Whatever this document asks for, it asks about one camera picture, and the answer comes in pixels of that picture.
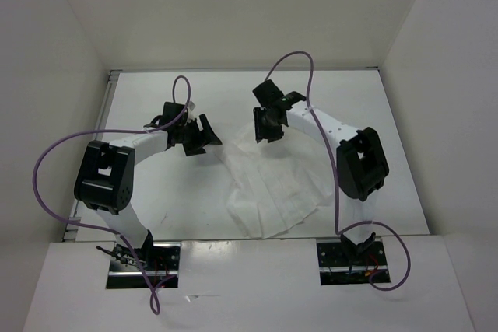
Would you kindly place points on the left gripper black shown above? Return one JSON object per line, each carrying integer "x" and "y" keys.
{"x": 208, "y": 135}

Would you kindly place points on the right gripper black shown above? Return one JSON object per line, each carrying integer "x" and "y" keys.
{"x": 260, "y": 131}

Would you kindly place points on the white pleated skirt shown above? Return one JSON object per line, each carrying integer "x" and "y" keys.
{"x": 276, "y": 185}

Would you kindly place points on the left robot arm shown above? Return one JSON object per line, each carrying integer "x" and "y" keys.
{"x": 117, "y": 212}

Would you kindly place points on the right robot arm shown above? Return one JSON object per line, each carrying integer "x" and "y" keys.
{"x": 360, "y": 163}

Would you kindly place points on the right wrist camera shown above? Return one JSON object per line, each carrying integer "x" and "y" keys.
{"x": 268, "y": 94}

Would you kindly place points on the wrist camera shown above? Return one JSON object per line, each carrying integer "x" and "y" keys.
{"x": 268, "y": 94}
{"x": 174, "y": 116}

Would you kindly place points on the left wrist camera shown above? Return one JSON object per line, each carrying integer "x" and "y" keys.
{"x": 174, "y": 116}

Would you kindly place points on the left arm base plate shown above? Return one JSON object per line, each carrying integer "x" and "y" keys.
{"x": 162, "y": 268}

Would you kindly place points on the aluminium table frame rail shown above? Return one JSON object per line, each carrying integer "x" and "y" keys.
{"x": 89, "y": 180}

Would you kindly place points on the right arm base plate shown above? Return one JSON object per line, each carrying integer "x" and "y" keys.
{"x": 336, "y": 269}

